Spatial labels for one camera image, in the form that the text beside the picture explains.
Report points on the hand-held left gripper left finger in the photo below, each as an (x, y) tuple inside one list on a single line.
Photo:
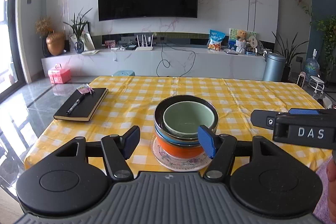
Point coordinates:
[(131, 142)]

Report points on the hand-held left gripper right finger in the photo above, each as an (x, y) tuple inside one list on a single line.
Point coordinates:
[(207, 141)]

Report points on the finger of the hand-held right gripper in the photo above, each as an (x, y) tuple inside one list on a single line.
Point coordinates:
[(262, 119), (304, 111)]

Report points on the clear glass plate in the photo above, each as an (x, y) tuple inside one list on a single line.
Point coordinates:
[(153, 146)]

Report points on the orange steel bowl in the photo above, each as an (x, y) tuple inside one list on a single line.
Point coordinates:
[(178, 151)]

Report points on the green ceramic bowl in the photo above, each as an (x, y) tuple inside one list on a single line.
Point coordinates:
[(183, 115)]

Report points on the blue steel bowl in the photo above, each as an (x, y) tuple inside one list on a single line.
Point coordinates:
[(158, 112)]

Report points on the person's right hand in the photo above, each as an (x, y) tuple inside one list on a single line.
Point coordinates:
[(332, 176)]

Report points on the white round stand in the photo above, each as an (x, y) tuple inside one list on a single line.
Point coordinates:
[(317, 81)]

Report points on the yellow checked tablecloth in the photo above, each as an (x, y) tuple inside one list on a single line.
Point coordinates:
[(126, 98)]

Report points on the blue water jug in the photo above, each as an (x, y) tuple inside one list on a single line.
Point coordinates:
[(312, 66)]

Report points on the grey trash bin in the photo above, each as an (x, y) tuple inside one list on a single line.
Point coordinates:
[(273, 67)]

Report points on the black notebook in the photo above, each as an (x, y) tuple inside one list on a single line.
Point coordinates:
[(89, 103)]

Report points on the long-leaf potted plant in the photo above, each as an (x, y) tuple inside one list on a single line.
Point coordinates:
[(288, 53)]

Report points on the black pen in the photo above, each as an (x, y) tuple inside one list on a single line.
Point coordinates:
[(74, 106)]

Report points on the light blue stool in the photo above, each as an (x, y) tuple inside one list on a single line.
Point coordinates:
[(124, 73)]

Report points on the pink candy wrapper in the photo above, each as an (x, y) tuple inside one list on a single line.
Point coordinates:
[(85, 89)]

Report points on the silver tablet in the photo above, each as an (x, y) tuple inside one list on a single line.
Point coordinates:
[(233, 51)]

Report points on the leafy green plant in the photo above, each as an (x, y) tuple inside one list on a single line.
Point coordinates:
[(328, 40)]

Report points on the round paper fan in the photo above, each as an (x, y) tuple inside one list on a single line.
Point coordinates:
[(253, 43)]

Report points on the white marble TV cabinet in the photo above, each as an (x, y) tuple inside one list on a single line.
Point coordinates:
[(210, 62)]

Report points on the green picture card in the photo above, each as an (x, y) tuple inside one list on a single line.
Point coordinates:
[(232, 35)]

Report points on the blue snack bag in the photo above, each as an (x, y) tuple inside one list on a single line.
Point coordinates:
[(216, 41)]

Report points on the white router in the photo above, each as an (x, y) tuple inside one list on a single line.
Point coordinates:
[(144, 48)]

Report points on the pink gift box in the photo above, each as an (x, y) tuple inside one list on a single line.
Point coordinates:
[(59, 75)]

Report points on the pink photo card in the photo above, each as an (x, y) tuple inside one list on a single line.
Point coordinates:
[(109, 44)]

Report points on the white drawing card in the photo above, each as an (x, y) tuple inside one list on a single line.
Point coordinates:
[(88, 41)]

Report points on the plant in blue glass vase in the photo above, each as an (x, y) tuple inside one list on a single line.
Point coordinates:
[(78, 45)]

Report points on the gold round vase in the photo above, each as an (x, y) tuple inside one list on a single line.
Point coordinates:
[(55, 44)]

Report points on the dried flower bunch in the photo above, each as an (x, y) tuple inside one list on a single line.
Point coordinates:
[(44, 26)]

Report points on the glass sliding door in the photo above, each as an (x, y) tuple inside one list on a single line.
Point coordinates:
[(8, 29)]

